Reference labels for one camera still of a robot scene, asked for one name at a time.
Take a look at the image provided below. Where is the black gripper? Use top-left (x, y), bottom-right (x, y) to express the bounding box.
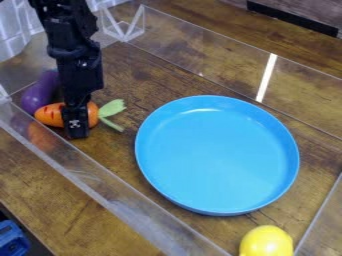
top-left (58, 52), bottom-right (104, 139)

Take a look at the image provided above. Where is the clear acrylic tray wall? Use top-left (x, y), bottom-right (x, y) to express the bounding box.
top-left (0, 0), bottom-right (342, 256)

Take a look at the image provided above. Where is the blue round plate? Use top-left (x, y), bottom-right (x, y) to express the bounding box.
top-left (135, 95), bottom-right (299, 216)

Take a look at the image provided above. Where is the blue object at corner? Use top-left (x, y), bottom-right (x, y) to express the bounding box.
top-left (0, 220), bottom-right (31, 256)

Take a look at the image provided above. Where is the purple toy eggplant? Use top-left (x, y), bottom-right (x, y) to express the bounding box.
top-left (22, 70), bottom-right (59, 115)

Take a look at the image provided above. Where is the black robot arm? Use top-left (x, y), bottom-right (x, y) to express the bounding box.
top-left (28, 0), bottom-right (104, 139)

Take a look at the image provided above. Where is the orange toy carrot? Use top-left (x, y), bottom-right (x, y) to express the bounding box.
top-left (34, 99), bottom-right (127, 132)

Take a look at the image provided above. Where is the yellow toy lemon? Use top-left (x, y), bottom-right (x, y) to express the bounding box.
top-left (239, 225), bottom-right (294, 256)

